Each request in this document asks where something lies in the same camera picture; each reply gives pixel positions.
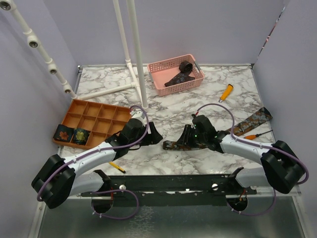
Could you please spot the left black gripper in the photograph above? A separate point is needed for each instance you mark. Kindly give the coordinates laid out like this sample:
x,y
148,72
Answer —
x,y
154,138

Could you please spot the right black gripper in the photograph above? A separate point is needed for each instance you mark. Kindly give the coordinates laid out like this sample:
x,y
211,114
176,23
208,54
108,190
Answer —
x,y
184,139

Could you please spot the brown grey floral tie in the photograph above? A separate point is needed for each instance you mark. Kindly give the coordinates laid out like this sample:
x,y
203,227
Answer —
x,y
256,119

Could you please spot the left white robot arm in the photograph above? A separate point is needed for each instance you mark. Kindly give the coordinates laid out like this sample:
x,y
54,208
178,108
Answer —
x,y
59,177

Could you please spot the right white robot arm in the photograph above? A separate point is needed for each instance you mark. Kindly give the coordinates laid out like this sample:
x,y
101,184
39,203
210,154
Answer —
x,y
279,167

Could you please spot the wooden compartment tray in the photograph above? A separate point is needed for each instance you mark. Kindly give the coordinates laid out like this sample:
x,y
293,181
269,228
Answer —
x,y
102,120

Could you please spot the pink perforated plastic basket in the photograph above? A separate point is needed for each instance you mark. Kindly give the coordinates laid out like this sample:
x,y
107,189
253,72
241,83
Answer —
x,y
175,74

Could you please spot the dark blue-flowered tie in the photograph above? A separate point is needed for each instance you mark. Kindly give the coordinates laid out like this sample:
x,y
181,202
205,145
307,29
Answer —
x,y
185,69

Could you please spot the navy yellow-flower rolled tie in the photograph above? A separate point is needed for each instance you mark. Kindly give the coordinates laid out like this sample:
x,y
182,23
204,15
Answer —
x,y
80,136

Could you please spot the black orange-flower rolled tie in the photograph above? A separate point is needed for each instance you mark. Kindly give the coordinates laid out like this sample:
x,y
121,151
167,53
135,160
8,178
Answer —
x,y
63,133

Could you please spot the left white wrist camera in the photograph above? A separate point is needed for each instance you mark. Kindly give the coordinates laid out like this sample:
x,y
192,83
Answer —
x,y
138,115

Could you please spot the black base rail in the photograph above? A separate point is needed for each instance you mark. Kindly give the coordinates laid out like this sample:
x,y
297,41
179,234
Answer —
x,y
176,190

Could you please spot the orange handled screwdriver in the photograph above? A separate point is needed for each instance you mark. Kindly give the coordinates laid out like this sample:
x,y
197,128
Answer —
x,y
254,136

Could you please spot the yellow handled utility knife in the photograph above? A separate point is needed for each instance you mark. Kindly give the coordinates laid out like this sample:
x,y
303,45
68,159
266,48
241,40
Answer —
x,y
226,93

